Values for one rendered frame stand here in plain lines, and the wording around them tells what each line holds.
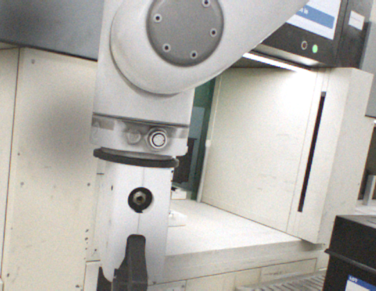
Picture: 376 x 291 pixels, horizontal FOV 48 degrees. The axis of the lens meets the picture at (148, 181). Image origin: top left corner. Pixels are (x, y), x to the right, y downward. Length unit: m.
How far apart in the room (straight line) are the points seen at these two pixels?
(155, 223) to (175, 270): 0.74
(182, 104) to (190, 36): 0.09
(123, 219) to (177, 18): 0.15
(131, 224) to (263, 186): 1.21
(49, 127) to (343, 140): 0.90
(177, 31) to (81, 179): 0.62
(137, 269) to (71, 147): 0.54
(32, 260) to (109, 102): 0.57
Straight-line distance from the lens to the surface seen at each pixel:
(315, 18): 1.31
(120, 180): 0.33
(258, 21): 0.28
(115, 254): 0.34
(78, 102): 0.83
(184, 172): 1.69
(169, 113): 0.33
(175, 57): 0.26
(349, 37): 1.45
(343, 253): 1.14
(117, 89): 0.33
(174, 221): 1.28
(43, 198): 0.83
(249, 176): 1.56
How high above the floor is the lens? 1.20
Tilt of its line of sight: 9 degrees down
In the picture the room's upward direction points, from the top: 8 degrees clockwise
